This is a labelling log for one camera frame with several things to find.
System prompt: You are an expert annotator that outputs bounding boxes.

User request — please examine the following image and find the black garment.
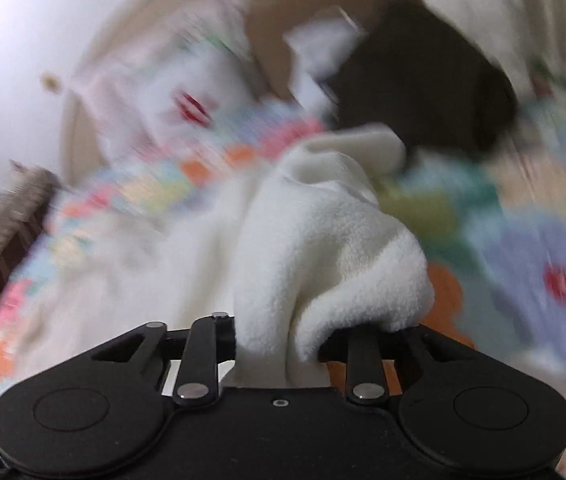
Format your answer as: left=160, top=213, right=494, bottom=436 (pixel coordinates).
left=325, top=0, right=518, bottom=158

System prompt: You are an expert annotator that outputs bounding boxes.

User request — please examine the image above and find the white crumpled cloth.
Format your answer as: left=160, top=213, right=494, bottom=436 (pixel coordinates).
left=283, top=6, right=365, bottom=118

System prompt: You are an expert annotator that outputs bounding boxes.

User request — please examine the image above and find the floral quilted bedspread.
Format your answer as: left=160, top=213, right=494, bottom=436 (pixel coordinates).
left=0, top=101, right=566, bottom=476

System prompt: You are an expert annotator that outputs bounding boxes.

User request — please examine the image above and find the white pillow red character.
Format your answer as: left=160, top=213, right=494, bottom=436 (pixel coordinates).
left=136, top=26, right=259, bottom=146

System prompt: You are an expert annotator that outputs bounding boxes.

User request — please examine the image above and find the white fleece garment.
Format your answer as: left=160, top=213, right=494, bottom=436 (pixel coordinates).
left=0, top=121, right=437, bottom=388

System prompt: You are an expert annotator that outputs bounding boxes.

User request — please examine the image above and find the patterned pillow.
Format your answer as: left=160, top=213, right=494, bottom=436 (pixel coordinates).
left=72, top=0, right=224, bottom=162

